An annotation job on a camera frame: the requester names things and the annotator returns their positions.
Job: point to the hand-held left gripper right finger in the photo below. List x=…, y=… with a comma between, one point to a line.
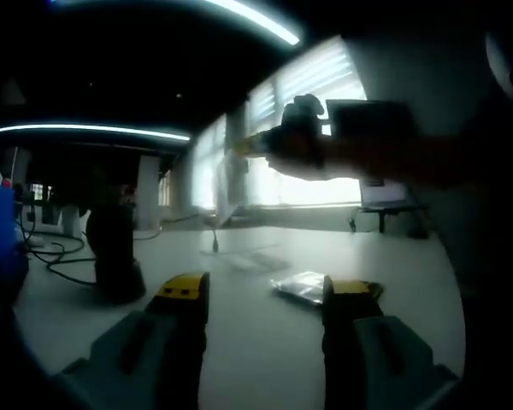
x=346, y=341

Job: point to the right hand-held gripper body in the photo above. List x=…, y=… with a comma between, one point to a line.
x=299, y=126

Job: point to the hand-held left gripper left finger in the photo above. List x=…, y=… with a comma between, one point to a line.
x=166, y=341

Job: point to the green print foil sheet goods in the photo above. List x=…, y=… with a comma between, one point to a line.
x=378, y=290

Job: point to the silver foil sheet goods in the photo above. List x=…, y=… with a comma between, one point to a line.
x=297, y=288

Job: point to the person's right hand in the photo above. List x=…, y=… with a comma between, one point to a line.
x=295, y=162

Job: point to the window with blinds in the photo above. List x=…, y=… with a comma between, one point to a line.
x=308, y=72

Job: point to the white table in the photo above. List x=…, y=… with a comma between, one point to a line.
x=261, y=341

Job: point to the black barcode scanner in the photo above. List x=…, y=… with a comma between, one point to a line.
x=113, y=265

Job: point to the long curved ceiling light strip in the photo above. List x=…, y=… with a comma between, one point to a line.
x=278, y=32

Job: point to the white plant pot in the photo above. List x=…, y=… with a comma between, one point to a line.
x=74, y=220

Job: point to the straight ceiling light strip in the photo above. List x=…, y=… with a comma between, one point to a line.
x=90, y=127

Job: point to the person's dark clothing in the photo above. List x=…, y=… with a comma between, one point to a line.
x=474, y=239

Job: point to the blue plastic crate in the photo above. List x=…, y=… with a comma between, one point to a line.
x=0, y=222

